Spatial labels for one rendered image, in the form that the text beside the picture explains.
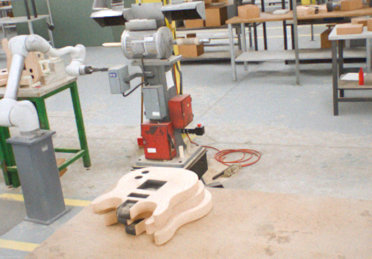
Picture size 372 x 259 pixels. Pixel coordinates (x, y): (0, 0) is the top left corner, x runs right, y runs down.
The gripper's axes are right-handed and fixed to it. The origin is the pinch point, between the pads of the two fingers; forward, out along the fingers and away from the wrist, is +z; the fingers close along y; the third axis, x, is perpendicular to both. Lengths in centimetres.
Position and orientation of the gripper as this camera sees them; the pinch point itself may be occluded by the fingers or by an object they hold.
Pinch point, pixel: (106, 69)
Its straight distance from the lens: 477.4
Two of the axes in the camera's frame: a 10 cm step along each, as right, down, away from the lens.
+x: -0.5, -9.9, -1.6
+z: 9.2, 0.2, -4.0
